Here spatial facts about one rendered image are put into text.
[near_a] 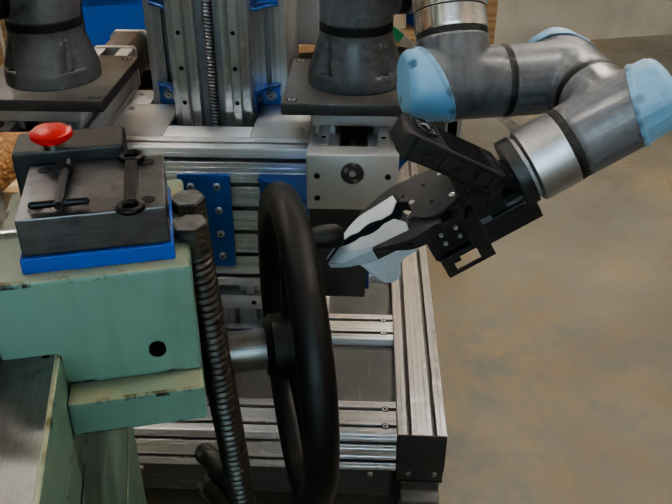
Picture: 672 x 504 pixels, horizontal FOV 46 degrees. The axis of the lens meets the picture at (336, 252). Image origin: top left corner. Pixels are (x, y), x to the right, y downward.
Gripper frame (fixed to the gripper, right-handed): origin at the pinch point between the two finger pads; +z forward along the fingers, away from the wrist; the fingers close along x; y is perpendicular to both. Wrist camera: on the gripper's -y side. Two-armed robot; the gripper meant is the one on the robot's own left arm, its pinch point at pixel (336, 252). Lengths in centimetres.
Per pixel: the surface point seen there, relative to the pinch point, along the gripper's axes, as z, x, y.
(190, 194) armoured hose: 4.6, -10.8, -19.4
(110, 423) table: 16.3, -22.3, -12.9
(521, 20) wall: -93, 322, 165
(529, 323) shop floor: -16, 83, 113
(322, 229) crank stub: -0.3, -0.4, -3.5
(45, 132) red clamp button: 10.5, -9.2, -28.7
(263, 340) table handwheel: 7.4, -12.0, -4.3
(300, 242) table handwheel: -1.1, -15.1, -13.7
